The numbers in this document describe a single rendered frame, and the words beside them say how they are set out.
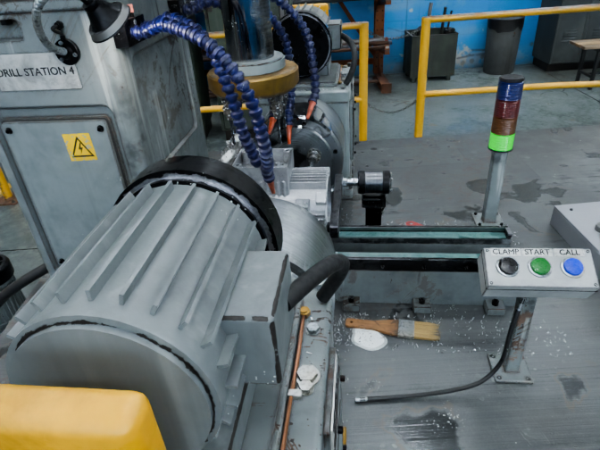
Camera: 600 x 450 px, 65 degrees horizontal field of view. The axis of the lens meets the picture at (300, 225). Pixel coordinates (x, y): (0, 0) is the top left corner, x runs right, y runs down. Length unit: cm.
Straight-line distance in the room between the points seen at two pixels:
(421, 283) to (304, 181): 35
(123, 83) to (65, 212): 31
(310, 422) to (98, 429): 25
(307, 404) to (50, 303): 26
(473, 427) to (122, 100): 83
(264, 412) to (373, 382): 53
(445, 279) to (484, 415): 30
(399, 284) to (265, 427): 70
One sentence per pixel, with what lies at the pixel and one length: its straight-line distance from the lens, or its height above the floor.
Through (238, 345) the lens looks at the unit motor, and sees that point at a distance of 38.
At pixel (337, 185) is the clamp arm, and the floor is 103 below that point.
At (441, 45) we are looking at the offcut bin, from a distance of 579.
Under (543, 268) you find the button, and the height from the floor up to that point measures 107.
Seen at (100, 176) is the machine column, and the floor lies 119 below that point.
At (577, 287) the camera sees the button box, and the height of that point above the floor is 105.
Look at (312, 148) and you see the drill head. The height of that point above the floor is 108.
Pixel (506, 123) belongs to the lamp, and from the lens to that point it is 133.
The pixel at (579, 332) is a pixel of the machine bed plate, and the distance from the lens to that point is 118.
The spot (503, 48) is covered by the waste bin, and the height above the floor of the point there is 30.
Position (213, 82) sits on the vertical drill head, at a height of 133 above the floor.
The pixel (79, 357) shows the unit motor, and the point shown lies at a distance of 36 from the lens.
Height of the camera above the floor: 155
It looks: 32 degrees down
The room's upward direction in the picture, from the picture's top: 4 degrees counter-clockwise
